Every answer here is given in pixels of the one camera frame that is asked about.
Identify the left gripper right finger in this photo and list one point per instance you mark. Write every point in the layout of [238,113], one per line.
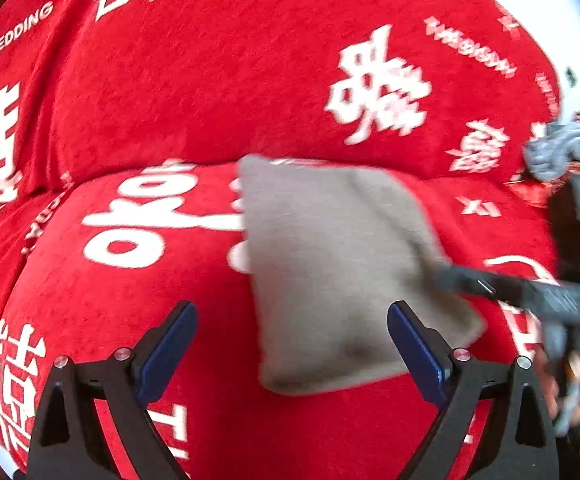
[518,441]

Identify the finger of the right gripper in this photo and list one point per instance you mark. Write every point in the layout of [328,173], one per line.
[465,281]

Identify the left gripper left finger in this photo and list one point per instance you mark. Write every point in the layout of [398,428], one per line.
[68,440]

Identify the grey knit sweater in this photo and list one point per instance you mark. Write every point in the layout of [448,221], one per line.
[330,250]

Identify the red embroidered cushion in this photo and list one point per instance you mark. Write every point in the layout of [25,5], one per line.
[537,193]

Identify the grey blue crumpled cloth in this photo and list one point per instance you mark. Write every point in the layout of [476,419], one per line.
[547,158]

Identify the red wedding blanket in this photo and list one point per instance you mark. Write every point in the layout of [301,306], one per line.
[122,124]

